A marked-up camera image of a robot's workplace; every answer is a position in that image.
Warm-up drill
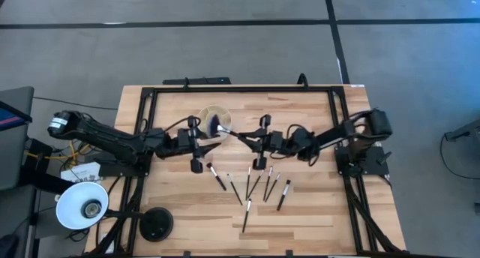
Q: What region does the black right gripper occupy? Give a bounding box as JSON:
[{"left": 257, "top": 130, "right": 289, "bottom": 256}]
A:
[{"left": 238, "top": 114, "right": 286, "bottom": 171}]

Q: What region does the white lamp shade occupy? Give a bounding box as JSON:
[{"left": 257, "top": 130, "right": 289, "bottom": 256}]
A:
[{"left": 55, "top": 181, "right": 110, "bottom": 231}]

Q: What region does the white paper sheet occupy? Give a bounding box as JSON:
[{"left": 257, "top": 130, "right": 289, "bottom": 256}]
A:
[{"left": 59, "top": 162, "right": 102, "bottom": 184}]

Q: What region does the wide-ferrule makeup brush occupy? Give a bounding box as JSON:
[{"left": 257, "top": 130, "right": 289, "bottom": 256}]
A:
[{"left": 276, "top": 178, "right": 292, "bottom": 212}]

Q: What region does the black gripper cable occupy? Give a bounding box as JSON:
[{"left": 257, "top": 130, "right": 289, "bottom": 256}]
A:
[{"left": 161, "top": 115, "right": 196, "bottom": 136}]

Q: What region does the black floor cable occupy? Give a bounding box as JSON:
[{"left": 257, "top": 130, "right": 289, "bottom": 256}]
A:
[
  {"left": 439, "top": 133, "right": 480, "bottom": 181},
  {"left": 32, "top": 96, "right": 119, "bottom": 111}
]

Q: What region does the black aluminium table frame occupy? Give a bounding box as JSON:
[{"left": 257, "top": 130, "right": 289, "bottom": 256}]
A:
[{"left": 88, "top": 84, "right": 408, "bottom": 257}]

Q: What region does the black power strip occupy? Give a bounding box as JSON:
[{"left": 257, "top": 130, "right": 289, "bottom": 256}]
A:
[{"left": 162, "top": 76, "right": 233, "bottom": 86}]

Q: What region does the black round lamp base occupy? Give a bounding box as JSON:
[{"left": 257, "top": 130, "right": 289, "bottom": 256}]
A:
[{"left": 139, "top": 207, "right": 175, "bottom": 243}]

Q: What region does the fan makeup brush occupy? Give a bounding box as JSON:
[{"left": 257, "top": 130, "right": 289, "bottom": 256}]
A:
[{"left": 207, "top": 114, "right": 241, "bottom": 138}]

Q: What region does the yellow cable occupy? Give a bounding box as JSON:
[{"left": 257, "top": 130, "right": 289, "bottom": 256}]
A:
[{"left": 24, "top": 141, "right": 93, "bottom": 165}]

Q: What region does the dark monitor screen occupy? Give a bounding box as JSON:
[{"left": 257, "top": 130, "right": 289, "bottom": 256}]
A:
[{"left": 0, "top": 100, "right": 34, "bottom": 132}]

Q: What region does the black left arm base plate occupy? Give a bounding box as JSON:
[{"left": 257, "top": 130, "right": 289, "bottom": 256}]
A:
[{"left": 85, "top": 152, "right": 153, "bottom": 178}]

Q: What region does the fluffy round-head makeup brush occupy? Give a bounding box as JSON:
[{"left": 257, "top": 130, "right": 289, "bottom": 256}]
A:
[{"left": 205, "top": 162, "right": 228, "bottom": 192}]

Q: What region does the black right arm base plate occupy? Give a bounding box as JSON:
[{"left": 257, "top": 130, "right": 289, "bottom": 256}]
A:
[{"left": 334, "top": 143, "right": 391, "bottom": 176}]

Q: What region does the black stand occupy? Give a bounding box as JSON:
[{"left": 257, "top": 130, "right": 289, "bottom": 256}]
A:
[{"left": 16, "top": 137, "right": 76, "bottom": 195}]

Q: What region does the white round brush holder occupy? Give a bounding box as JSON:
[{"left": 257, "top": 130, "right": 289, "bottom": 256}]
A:
[{"left": 196, "top": 104, "right": 233, "bottom": 142}]

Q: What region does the tapered-head makeup brush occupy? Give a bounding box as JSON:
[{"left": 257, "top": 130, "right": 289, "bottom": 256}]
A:
[{"left": 241, "top": 197, "right": 253, "bottom": 234}]

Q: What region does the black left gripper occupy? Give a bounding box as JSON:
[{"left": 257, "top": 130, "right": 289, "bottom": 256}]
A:
[{"left": 175, "top": 115, "right": 222, "bottom": 175}]

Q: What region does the grey metal stand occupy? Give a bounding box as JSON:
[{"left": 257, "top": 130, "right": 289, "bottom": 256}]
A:
[{"left": 444, "top": 118, "right": 480, "bottom": 143}]

